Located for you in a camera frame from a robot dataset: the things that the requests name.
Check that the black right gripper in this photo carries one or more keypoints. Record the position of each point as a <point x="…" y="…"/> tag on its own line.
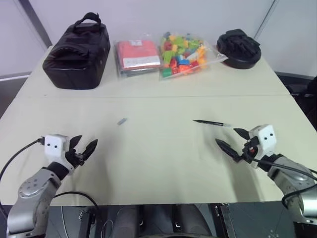
<point x="249" y="151"/>

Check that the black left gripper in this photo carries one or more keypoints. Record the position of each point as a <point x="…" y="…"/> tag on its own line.
<point x="73" y="156"/>

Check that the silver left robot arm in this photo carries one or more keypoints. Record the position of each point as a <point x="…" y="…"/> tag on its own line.
<point x="32" y="191"/>

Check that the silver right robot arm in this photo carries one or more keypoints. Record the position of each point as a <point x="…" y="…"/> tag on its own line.
<point x="294" y="183"/>

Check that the black pen with clear end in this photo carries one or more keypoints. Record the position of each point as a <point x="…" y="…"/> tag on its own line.
<point x="210" y="122"/>

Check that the small grey pen cap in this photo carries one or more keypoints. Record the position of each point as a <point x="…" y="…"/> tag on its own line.
<point x="122" y="121"/>

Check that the black round stand with hand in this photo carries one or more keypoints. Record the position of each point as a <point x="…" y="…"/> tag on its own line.
<point x="239" y="48"/>

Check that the black fabric carry bag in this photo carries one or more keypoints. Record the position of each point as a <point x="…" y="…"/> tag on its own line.
<point x="76" y="52"/>

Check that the clear bag of coloured blocks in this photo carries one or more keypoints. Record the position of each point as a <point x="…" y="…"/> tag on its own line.
<point x="184" y="55"/>

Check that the red packets in clear wrap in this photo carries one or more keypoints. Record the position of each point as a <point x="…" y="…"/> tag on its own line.
<point x="138" y="55"/>

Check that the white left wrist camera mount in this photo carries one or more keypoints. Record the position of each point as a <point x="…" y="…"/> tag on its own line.
<point x="55" y="146"/>

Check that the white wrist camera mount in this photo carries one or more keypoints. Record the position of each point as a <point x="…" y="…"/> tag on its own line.
<point x="264" y="138"/>
<point x="55" y="146"/>

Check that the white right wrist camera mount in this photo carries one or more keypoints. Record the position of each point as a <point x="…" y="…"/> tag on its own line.
<point x="264" y="138"/>

